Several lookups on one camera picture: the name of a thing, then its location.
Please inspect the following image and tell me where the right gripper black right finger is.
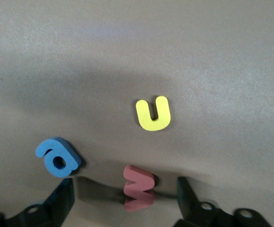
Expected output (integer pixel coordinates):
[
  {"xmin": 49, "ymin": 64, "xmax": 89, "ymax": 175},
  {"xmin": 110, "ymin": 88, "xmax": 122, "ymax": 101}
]
[{"xmin": 174, "ymin": 176, "xmax": 274, "ymax": 227}]

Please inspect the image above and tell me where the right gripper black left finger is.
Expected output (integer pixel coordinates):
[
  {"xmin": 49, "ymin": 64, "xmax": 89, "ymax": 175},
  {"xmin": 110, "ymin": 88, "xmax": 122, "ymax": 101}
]
[{"xmin": 0, "ymin": 177, "xmax": 75, "ymax": 227}]

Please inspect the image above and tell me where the blue foam lowercase a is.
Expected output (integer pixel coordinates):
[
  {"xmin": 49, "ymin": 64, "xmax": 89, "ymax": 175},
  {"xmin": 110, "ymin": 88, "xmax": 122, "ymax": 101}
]
[{"xmin": 35, "ymin": 136, "xmax": 82, "ymax": 178}]

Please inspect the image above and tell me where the red foam lowercase w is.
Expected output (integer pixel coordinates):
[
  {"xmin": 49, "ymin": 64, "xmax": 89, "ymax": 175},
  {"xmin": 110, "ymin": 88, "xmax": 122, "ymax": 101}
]
[{"xmin": 123, "ymin": 165, "xmax": 156, "ymax": 212}]

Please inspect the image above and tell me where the yellow foam lowercase u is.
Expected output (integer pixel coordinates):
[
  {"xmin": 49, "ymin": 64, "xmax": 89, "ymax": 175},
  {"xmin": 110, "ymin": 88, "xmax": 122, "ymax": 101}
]
[{"xmin": 135, "ymin": 95, "xmax": 172, "ymax": 132}]

